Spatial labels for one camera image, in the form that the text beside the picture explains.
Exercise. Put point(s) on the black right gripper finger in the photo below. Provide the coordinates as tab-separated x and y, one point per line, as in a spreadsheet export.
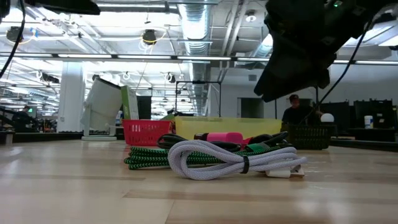
289	74

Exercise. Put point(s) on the pink wall charger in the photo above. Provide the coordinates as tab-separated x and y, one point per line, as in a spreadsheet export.
224	137

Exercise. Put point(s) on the black wall charger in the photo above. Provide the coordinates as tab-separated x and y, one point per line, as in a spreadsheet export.
200	137

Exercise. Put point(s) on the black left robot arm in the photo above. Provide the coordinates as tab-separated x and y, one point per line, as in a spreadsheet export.
62	6

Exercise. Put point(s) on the yellow translucent plastic bin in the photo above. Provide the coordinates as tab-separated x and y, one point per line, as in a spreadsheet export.
236	126

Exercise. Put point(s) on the person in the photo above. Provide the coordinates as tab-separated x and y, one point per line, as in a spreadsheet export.
298	115
23	119

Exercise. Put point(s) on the white globe lamp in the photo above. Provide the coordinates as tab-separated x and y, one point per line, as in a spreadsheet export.
327	118

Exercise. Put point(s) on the black plastic basket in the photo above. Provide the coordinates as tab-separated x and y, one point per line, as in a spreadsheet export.
311	137

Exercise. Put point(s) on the white canister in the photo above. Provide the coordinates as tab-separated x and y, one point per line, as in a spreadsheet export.
368	122

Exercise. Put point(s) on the red plastic basket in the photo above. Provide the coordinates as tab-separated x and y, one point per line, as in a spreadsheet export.
144	132

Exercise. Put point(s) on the small clear bottle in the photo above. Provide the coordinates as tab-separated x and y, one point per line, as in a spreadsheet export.
118	118

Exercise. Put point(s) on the white pillar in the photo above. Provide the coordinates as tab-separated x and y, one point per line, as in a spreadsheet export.
71	102

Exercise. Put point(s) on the grey cylinder post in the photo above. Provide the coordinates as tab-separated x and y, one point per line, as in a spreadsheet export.
8	138

